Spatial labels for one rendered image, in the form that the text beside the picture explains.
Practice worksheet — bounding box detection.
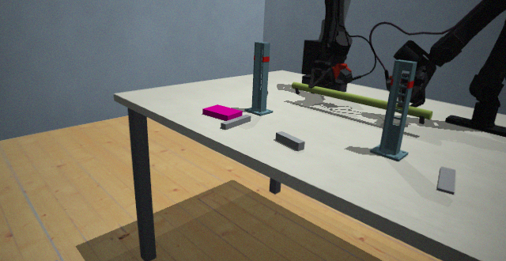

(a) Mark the long green rod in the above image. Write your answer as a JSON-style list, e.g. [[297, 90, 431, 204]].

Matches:
[[292, 82, 432, 124]]

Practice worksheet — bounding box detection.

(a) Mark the magenta flat block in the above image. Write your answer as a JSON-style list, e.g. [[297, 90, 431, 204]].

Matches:
[[202, 105, 243, 121]]

